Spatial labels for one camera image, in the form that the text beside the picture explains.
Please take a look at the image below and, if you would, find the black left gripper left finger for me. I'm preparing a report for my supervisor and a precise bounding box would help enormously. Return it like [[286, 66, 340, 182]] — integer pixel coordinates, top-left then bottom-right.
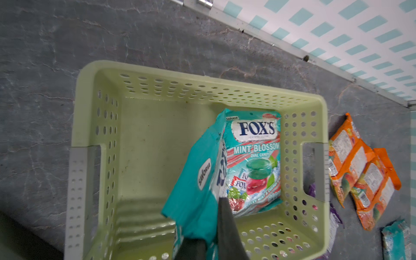
[[174, 238, 207, 260]]

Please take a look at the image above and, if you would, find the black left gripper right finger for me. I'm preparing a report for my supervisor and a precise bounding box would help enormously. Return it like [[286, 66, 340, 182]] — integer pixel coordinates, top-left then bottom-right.
[[217, 198, 249, 260]]

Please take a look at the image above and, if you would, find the teal mint candy bag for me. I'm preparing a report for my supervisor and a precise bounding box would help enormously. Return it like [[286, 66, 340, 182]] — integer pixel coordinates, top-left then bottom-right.
[[224, 110, 281, 217], [381, 219, 412, 260], [161, 110, 227, 259]]

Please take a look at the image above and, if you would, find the light green plastic basket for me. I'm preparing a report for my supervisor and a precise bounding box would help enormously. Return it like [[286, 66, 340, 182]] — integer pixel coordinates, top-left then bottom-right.
[[65, 61, 330, 260]]

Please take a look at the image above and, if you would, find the orange candy bag near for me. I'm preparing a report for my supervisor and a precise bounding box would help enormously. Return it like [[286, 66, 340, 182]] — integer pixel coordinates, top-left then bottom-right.
[[351, 148, 401, 231]]

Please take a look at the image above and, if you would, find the orange candy bag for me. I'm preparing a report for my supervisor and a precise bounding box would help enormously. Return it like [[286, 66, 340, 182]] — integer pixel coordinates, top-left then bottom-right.
[[351, 148, 401, 231], [329, 113, 375, 206]]

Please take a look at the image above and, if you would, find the orange candy bag far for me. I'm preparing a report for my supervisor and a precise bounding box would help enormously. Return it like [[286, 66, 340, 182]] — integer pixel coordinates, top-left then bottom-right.
[[329, 113, 375, 206]]

